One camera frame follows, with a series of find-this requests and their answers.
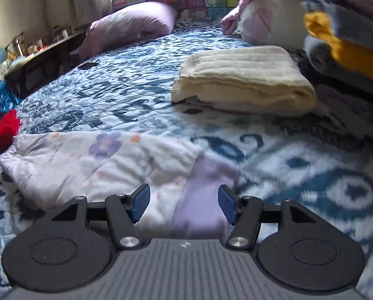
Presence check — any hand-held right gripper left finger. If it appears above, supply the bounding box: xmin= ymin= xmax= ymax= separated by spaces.
xmin=50 ymin=184 xmax=151 ymax=251

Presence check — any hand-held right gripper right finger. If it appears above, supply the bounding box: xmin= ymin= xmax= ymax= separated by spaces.
xmin=218 ymin=184 xmax=319 ymax=251

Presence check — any floral white garment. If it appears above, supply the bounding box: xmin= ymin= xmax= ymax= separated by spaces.
xmin=0 ymin=130 xmax=240 ymax=240

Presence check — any blue patterned quilt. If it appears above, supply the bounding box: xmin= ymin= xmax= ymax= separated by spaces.
xmin=0 ymin=17 xmax=373 ymax=294

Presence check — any folded cream towel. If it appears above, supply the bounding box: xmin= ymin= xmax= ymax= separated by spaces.
xmin=171 ymin=45 xmax=318 ymax=116

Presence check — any red knitted cloth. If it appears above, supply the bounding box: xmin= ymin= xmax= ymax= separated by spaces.
xmin=0 ymin=109 xmax=21 ymax=151

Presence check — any blue bag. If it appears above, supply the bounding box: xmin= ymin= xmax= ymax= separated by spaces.
xmin=0 ymin=79 xmax=23 ymax=113

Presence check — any lilac pillow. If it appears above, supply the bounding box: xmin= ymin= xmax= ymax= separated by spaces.
xmin=79 ymin=1 xmax=178 ymax=61

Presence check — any cluttered side table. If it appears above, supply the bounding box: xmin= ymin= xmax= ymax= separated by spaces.
xmin=0 ymin=26 xmax=87 ymax=101

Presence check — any pink and white bundle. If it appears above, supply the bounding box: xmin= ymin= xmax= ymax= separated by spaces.
xmin=221 ymin=0 xmax=321 ymax=51

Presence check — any grey folded cloth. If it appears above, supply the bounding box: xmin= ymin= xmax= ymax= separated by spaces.
xmin=300 ymin=0 xmax=373 ymax=82

